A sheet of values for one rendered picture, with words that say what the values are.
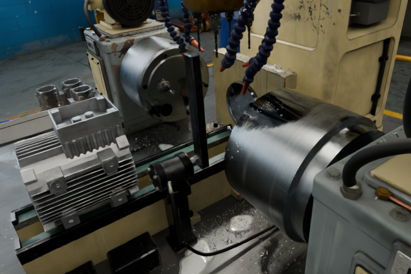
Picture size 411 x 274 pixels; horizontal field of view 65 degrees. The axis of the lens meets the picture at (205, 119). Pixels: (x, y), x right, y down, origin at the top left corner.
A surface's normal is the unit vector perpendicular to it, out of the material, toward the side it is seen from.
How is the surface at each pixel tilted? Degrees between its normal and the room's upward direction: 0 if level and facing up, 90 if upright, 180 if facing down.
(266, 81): 90
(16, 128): 60
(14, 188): 0
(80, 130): 90
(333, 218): 90
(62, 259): 90
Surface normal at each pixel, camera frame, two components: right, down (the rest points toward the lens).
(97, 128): 0.54, 0.37
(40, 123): 0.43, -0.11
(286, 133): -0.55, -0.53
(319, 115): -0.15, -0.84
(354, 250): -0.84, 0.31
